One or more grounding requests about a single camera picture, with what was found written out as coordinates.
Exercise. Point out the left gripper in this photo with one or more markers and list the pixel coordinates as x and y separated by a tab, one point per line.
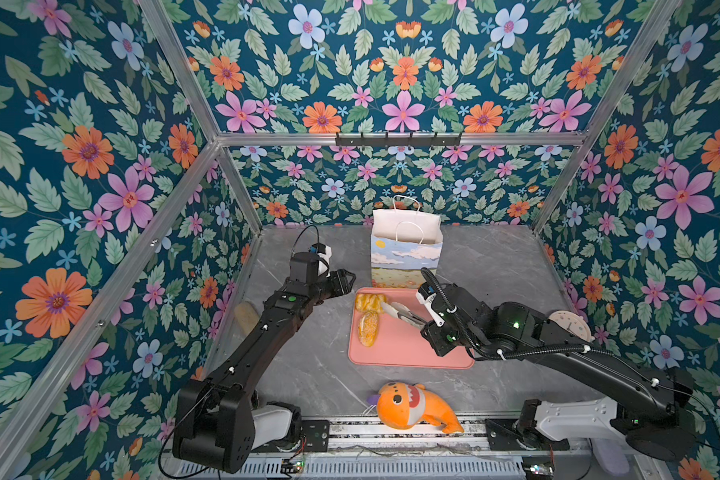
340	281

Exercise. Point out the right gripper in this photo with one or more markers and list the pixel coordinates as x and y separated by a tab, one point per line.
430	335

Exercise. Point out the metal tongs with white tips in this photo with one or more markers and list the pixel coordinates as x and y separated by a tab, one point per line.
403	313

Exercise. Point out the landscape print paper bag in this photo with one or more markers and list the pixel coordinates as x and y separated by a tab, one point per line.
404	239

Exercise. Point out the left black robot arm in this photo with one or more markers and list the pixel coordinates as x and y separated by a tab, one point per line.
217	425

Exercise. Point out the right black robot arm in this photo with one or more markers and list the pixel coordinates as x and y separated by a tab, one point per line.
645	408

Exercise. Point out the braided glazed fake bread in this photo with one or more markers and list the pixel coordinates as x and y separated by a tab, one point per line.
370	302

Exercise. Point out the upright sugared fake bun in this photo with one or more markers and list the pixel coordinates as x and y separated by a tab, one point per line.
368	328

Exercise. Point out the pink plastic tray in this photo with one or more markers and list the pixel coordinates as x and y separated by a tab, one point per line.
399	344

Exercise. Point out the cream round alarm clock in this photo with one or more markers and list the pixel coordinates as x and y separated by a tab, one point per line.
572	323

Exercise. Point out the orange shark plush toy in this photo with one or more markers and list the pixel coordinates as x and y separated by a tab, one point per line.
402	406

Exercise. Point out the lavender cylinder object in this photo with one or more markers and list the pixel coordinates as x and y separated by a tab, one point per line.
610	457

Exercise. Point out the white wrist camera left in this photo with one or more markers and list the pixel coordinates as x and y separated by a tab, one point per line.
324	253

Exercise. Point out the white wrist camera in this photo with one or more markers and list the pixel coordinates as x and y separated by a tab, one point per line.
324	253
427	301

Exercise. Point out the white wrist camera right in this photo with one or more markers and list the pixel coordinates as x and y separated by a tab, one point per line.
427	301

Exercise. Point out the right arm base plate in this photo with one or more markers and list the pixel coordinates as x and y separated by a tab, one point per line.
502	435

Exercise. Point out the black hook rail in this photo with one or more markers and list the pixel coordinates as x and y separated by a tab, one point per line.
387	139

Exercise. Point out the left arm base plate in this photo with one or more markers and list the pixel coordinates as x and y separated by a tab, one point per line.
302	436

